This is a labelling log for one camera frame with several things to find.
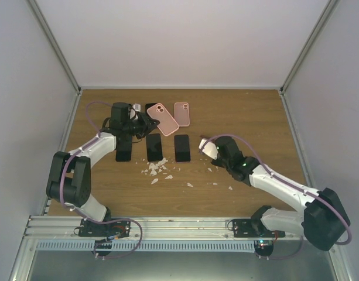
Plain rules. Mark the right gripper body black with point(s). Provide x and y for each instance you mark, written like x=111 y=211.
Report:
x=223 y=162

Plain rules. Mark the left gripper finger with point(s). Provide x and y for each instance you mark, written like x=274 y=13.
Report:
x=150 y=121
x=147 y=129

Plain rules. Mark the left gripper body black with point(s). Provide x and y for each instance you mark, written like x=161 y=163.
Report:
x=137 y=127

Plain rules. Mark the black phone face down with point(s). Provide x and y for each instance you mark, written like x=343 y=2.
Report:
x=154 y=147

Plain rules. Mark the black phone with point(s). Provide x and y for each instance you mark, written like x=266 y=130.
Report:
x=123 y=150

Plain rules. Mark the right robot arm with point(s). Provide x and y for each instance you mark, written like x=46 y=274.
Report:
x=317 y=215

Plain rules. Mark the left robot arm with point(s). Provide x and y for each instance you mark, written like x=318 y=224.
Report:
x=69 y=181

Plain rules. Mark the white debris pile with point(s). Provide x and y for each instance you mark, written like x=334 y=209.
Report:
x=195 y=174

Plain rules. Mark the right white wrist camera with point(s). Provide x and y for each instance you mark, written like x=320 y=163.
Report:
x=208 y=148

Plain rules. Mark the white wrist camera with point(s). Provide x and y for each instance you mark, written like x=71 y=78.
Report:
x=208 y=148
x=136 y=107

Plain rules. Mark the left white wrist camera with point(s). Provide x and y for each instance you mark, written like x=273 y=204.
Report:
x=136 y=107

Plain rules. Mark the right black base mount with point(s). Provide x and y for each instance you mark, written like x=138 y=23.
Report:
x=249 y=228

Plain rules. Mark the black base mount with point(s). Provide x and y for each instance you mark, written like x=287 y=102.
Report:
x=249 y=228
x=113 y=230

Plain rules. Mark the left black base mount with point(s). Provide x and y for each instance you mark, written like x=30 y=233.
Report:
x=113 y=230

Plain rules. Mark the grey slotted cable duct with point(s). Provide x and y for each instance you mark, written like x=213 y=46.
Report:
x=155 y=245

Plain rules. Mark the aluminium front rail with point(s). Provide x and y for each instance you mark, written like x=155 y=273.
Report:
x=154 y=228

